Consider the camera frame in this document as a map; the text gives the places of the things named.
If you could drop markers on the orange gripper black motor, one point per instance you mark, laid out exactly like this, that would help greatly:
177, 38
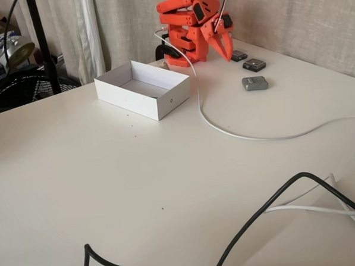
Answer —
212, 33

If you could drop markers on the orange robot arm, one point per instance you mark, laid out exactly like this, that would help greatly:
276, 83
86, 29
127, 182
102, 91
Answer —
177, 19

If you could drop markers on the white cardboard box bin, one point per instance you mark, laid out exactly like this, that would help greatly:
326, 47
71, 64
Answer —
140, 106

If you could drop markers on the black square block clear lid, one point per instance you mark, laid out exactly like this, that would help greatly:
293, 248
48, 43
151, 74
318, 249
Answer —
253, 65
239, 56

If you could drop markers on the grey rounded square block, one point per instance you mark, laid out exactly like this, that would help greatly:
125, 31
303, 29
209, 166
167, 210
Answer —
254, 84

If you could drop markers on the black table clamp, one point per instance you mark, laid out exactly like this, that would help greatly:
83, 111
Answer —
165, 50

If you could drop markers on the white sheer curtain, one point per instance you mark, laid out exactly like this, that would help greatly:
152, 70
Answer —
89, 39

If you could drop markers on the black stand pole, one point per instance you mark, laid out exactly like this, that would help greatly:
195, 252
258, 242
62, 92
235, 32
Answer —
43, 47

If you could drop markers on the black floor fan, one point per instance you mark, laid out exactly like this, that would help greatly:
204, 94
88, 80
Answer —
44, 86

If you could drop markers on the silver desk lamp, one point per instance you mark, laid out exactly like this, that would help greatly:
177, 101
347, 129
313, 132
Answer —
19, 50

